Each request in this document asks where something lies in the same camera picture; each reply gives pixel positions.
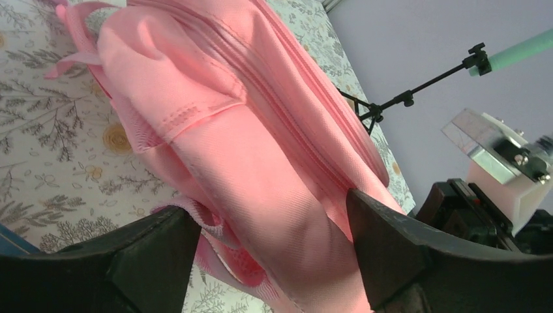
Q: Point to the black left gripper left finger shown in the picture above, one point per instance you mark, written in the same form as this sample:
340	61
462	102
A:
141	267

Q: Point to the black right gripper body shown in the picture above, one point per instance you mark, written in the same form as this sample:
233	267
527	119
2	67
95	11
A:
465	211

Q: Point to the floral patterned table mat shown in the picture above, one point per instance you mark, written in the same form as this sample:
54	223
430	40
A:
68	173

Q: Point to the pink student backpack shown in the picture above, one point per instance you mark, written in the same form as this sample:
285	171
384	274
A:
222	103

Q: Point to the blue Nineteen Eighty-Four book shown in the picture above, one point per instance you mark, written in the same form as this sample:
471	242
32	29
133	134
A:
14	245

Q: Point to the black microphone tripod stand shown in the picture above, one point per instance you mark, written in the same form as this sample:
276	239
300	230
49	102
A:
370	114

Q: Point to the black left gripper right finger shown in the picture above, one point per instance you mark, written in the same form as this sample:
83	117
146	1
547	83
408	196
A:
408	266

